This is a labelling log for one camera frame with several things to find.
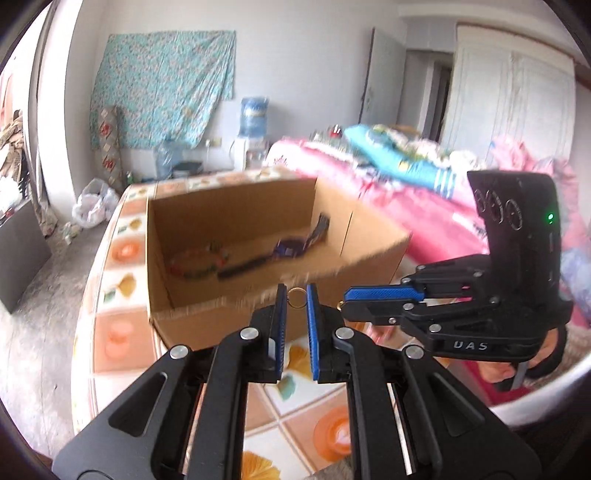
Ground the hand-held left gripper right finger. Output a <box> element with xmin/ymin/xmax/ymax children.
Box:
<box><xmin>305</xmin><ymin>282</ymin><xmax>542</xmax><ymax>480</ymax></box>

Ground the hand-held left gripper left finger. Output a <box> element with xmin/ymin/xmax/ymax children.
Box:
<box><xmin>52</xmin><ymin>282</ymin><xmax>288</xmax><ymax>480</ymax></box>

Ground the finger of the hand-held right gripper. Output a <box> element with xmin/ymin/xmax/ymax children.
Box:
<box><xmin>342</xmin><ymin>298</ymin><xmax>502</xmax><ymax>335</ymax></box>
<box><xmin>345</xmin><ymin>256</ymin><xmax>497</xmax><ymax>302</ymax></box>

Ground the purple smartwatch with black strap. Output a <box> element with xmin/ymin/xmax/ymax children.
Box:
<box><xmin>217</xmin><ymin>212</ymin><xmax>331</xmax><ymax>282</ymax></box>

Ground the pink bead bracelet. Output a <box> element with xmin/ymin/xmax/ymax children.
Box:
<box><xmin>168</xmin><ymin>244</ymin><xmax>231</xmax><ymax>282</ymax></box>

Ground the brown cardboard box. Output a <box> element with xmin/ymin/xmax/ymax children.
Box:
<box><xmin>147</xmin><ymin>175</ymin><xmax>411</xmax><ymax>352</ymax></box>

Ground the person's right hand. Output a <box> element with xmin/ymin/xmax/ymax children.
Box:
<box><xmin>473</xmin><ymin>325</ymin><xmax>568</xmax><ymax>393</ymax></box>

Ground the blue striped pillow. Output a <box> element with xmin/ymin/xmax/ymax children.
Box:
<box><xmin>344</xmin><ymin>124</ymin><xmax>458</xmax><ymax>200</ymax></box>

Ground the pale patterned quilt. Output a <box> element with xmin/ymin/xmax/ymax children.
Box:
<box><xmin>392</xmin><ymin>129</ymin><xmax>488</xmax><ymax>174</ymax></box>

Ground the white wardrobe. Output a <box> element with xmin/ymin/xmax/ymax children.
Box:
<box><xmin>441</xmin><ymin>23</ymin><xmax>577</xmax><ymax>165</ymax></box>

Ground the white water dispenser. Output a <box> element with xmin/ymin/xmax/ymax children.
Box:
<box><xmin>229</xmin><ymin>136</ymin><xmax>269</xmax><ymax>173</ymax></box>

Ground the dark basin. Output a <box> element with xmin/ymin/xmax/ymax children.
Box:
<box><xmin>172</xmin><ymin>161</ymin><xmax>204</xmax><ymax>179</ymax></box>

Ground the white door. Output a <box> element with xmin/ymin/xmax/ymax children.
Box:
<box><xmin>358</xmin><ymin>27</ymin><xmax>407</xmax><ymax>136</ymax></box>

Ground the blue water bottle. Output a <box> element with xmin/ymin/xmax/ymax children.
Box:
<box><xmin>240</xmin><ymin>96</ymin><xmax>270</xmax><ymax>139</ymax></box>

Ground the white plastic bag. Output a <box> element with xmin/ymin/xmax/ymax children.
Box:
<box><xmin>76</xmin><ymin>178</ymin><xmax>120</xmax><ymax>228</ymax></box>

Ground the diamond-patterned folded mat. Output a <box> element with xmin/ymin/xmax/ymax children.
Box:
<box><xmin>94</xmin><ymin>105</ymin><xmax>125</xmax><ymax>193</ymax></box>

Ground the black flat panel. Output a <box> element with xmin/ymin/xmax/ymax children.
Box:
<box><xmin>0</xmin><ymin>198</ymin><xmax>52</xmax><ymax>315</ymax></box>

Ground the teal floral hanging cloth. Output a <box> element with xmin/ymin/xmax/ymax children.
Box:
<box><xmin>90</xmin><ymin>30</ymin><xmax>236</xmax><ymax>151</ymax></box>

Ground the pile of folded fabrics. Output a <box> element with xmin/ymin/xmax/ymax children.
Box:
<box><xmin>0</xmin><ymin>108</ymin><xmax>27</xmax><ymax>213</ymax></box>

